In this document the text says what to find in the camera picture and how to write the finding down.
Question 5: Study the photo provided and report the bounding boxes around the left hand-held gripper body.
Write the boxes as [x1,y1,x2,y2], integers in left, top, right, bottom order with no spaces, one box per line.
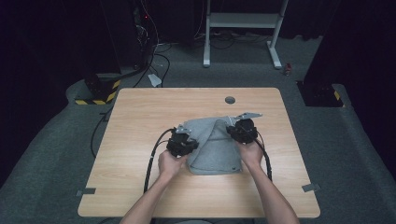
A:
[166,124,196,158]

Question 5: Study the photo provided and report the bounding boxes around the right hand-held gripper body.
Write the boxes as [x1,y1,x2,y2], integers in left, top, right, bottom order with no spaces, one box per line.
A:
[233,112,263,145]

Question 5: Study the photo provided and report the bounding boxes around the grey pants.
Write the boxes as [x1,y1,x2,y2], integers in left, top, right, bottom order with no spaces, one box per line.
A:
[181,115,244,176]

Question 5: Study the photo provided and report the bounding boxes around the person's left hand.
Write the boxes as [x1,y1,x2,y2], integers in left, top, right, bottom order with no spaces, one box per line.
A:
[157,149,189,182]

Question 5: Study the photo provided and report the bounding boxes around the person's right hand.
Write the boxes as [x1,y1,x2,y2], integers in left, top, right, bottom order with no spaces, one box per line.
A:
[237,139,265,171]

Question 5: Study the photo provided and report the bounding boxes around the white paper scrap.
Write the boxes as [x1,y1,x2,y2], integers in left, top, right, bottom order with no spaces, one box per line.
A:
[148,73,163,88]

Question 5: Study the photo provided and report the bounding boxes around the black base with yellow stripes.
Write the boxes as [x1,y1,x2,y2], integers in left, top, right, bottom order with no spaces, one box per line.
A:
[296,80,346,108]
[74,72,121,106]

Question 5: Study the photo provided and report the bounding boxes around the grey tape strip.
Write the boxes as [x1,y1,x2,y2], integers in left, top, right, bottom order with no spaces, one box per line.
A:
[301,183,321,193]
[76,188,97,198]

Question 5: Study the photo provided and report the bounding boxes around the white metal stand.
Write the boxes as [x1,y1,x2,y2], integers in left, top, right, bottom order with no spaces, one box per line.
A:
[203,0,290,70]

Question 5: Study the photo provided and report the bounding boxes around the black equipment rack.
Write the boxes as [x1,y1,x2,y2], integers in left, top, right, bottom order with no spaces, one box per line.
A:
[99,0,157,72]

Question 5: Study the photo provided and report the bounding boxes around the left hand-held gripper black cable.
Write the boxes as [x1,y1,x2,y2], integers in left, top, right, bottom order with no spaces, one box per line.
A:
[143,127,176,194]

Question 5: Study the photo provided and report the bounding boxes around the hand-held gripper black cable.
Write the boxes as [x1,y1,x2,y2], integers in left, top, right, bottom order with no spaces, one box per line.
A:
[254,130,274,182]
[143,127,176,194]

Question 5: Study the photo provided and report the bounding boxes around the right hand-held gripper black cable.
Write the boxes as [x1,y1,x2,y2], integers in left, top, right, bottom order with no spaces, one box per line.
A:
[254,130,274,182]

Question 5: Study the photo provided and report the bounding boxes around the looped black floor cable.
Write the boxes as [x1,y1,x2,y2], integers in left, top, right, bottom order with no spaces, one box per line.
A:
[133,51,172,89]

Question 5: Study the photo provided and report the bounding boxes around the black cable bundle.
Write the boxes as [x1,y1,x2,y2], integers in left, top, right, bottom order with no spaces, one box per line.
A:
[208,29,273,50]

